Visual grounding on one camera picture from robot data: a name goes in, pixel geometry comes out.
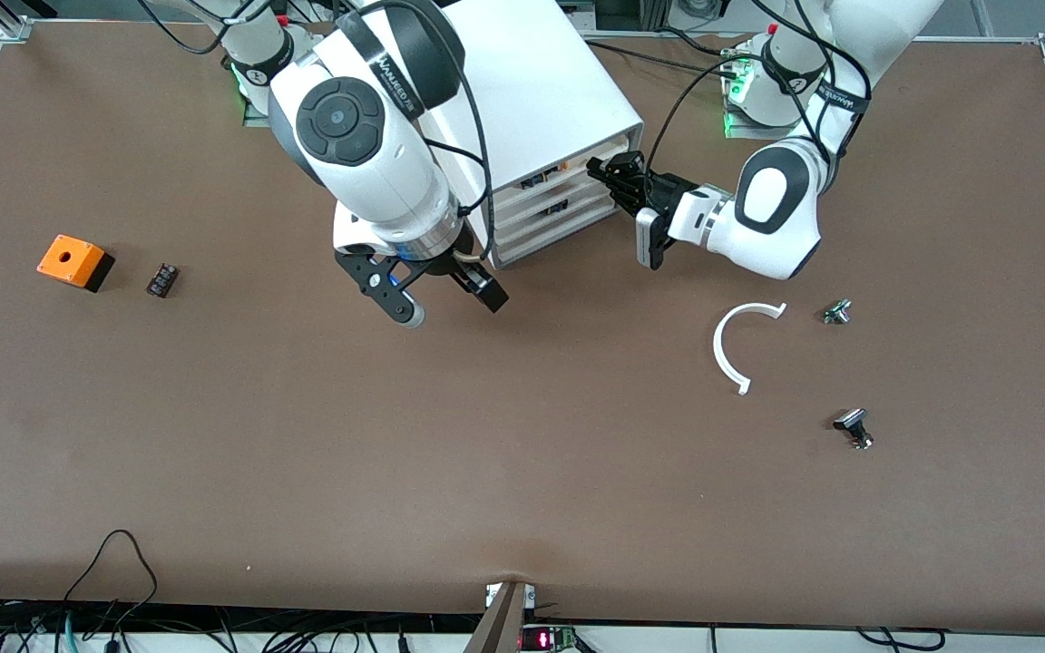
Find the orange button enclosure box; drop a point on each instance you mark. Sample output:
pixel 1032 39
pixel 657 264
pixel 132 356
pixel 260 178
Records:
pixel 69 258

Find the white curved plastic piece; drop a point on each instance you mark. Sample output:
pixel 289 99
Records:
pixel 718 349

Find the brown wedge strip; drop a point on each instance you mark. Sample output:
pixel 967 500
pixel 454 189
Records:
pixel 500 626

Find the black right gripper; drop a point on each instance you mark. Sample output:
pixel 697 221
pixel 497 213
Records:
pixel 458 268

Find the small white bracket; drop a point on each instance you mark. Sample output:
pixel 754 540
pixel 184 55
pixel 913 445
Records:
pixel 491 594

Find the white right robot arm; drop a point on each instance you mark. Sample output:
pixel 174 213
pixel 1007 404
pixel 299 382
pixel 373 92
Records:
pixel 368 172

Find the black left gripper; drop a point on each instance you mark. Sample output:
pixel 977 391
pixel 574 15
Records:
pixel 665 193

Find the small silver green button part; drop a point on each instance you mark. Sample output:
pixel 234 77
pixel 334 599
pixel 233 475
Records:
pixel 836 312

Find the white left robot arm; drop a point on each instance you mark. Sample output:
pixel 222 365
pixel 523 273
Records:
pixel 776 236

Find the red led display device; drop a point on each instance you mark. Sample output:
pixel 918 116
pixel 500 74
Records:
pixel 545 638

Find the small black terminal block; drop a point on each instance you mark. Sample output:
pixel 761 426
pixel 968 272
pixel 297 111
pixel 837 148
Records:
pixel 162 279

